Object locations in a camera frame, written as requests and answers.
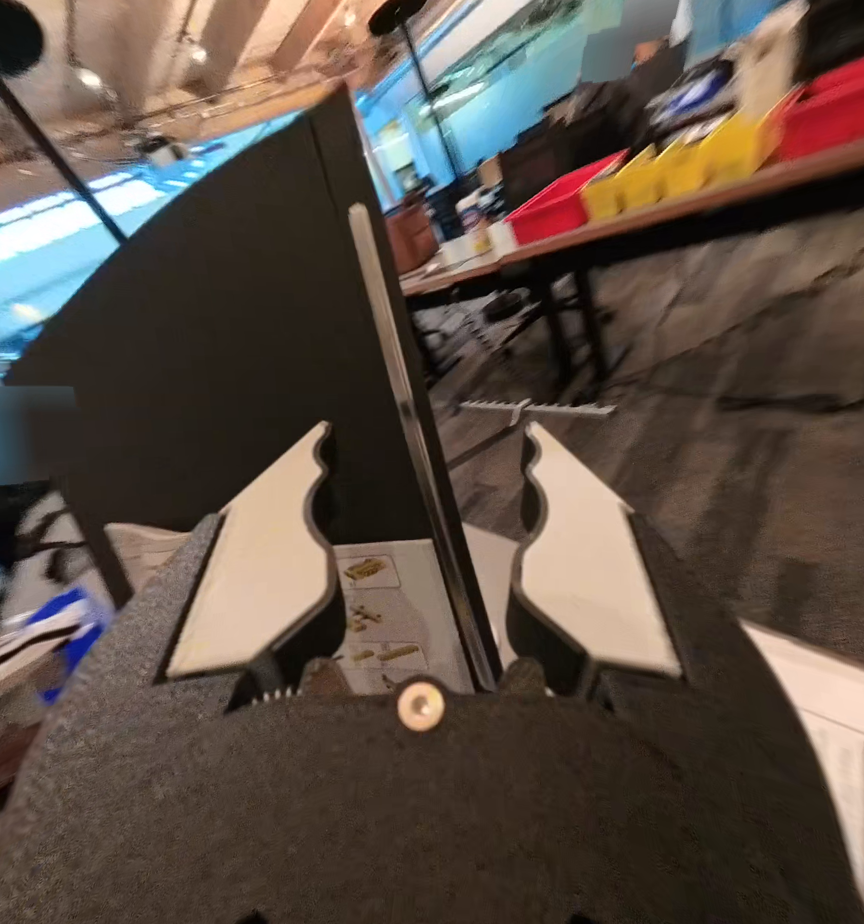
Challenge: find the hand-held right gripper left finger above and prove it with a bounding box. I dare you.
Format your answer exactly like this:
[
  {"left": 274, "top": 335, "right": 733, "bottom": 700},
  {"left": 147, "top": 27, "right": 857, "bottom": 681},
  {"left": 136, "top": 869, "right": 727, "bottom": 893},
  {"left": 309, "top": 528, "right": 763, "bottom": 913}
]
[{"left": 165, "top": 421, "right": 348, "bottom": 707}]

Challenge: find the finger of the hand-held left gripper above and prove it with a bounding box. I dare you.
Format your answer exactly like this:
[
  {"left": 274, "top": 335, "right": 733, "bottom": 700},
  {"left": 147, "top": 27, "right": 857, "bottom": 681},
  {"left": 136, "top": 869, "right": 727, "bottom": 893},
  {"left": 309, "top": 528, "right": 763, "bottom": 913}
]
[
  {"left": 0, "top": 599, "right": 95, "bottom": 667},
  {"left": 0, "top": 634, "right": 81, "bottom": 710}
]

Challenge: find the yellow storage bin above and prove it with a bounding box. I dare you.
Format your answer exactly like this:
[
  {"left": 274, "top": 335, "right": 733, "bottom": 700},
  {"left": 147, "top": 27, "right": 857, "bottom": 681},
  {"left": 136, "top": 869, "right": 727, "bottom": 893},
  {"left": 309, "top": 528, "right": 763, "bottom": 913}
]
[
  {"left": 699, "top": 90, "right": 801, "bottom": 189},
  {"left": 659, "top": 133, "right": 714, "bottom": 199},
  {"left": 616, "top": 144, "right": 667, "bottom": 210},
  {"left": 584, "top": 169, "right": 624, "bottom": 221}
]

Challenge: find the red storage bin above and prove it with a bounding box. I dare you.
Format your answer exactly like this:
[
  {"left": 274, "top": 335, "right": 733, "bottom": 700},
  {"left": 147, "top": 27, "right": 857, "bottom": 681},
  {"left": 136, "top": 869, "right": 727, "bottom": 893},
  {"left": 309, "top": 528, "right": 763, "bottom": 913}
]
[
  {"left": 775, "top": 47, "right": 864, "bottom": 163},
  {"left": 508, "top": 148, "right": 631, "bottom": 246}
]

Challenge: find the white printed paper sheet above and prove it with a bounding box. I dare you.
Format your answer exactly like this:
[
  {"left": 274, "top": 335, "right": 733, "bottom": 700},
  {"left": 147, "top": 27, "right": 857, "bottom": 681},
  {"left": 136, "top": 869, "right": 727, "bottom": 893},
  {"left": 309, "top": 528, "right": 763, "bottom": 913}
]
[{"left": 738, "top": 619, "right": 864, "bottom": 924}]

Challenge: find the long wooden table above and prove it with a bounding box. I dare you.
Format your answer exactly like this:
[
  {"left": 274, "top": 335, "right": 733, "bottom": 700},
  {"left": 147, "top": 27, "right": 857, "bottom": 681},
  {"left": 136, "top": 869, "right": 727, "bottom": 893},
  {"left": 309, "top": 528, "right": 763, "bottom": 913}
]
[{"left": 399, "top": 126, "right": 864, "bottom": 405}]

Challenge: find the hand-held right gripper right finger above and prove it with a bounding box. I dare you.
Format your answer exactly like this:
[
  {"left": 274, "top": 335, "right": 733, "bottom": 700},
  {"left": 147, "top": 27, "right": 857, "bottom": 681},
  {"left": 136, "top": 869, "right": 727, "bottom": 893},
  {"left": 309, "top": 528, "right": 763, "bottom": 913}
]
[{"left": 506, "top": 421, "right": 686, "bottom": 695}]

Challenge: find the white toothed bracket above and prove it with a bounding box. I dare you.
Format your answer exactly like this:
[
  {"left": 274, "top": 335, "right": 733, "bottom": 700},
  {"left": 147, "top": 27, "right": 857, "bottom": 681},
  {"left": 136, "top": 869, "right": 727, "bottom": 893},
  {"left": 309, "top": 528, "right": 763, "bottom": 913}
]
[{"left": 459, "top": 397, "right": 618, "bottom": 428}]

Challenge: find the white instruction booklet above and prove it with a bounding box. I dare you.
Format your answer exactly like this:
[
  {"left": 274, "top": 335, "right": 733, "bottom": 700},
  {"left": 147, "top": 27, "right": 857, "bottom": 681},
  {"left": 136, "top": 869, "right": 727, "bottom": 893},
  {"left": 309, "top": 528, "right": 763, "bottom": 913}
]
[{"left": 331, "top": 523, "right": 521, "bottom": 696}]

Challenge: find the black partition board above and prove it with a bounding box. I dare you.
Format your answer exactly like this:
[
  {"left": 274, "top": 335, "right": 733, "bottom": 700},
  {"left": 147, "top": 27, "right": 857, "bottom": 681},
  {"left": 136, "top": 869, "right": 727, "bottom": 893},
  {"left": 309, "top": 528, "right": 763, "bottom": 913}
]
[{"left": 6, "top": 83, "right": 501, "bottom": 694}]

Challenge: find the brown cardboard box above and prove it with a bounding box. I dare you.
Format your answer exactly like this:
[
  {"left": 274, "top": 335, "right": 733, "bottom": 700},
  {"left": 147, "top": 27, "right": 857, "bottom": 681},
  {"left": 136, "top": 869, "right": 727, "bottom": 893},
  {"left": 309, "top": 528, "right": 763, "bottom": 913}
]
[{"left": 385, "top": 202, "right": 440, "bottom": 271}]

